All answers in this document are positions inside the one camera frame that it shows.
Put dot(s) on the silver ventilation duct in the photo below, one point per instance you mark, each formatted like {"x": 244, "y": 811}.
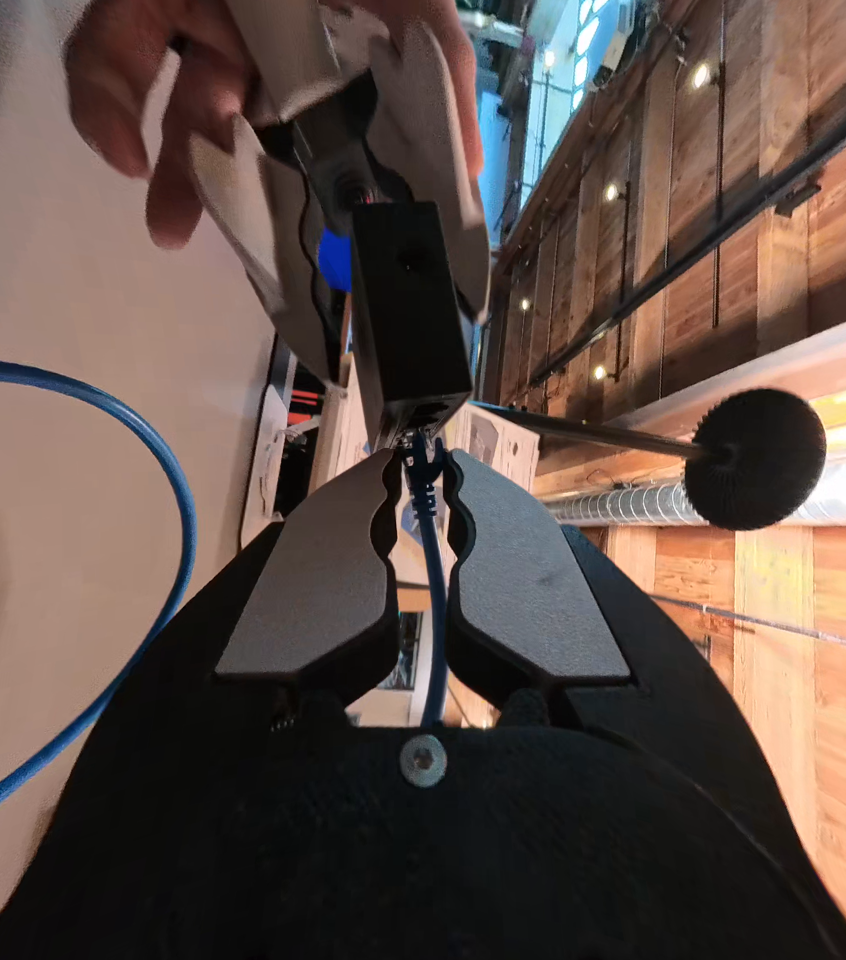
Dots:
{"x": 617, "y": 502}

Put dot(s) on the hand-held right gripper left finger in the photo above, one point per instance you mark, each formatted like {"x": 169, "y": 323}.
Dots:
{"x": 310, "y": 585}

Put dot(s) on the person's left hand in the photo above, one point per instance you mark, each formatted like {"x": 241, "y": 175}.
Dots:
{"x": 145, "y": 90}

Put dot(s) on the printed instruction sheets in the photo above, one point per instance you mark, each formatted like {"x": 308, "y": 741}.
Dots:
{"x": 498, "y": 450}

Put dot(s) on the blue plastic bin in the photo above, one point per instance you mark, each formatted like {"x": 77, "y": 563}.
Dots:
{"x": 334, "y": 262}

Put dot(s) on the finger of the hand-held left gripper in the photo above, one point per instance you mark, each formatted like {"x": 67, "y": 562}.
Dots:
{"x": 265, "y": 225}
{"x": 438, "y": 150}

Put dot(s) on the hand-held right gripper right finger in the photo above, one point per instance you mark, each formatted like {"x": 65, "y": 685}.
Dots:
{"x": 535, "y": 592}

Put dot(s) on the instruction sheet on stand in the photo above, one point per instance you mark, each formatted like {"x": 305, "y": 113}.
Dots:
{"x": 265, "y": 465}

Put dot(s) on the black round disc on pole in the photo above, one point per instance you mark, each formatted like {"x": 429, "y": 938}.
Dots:
{"x": 756, "y": 457}

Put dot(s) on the black ethernet switch box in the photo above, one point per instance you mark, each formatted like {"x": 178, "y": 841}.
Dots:
{"x": 408, "y": 322}

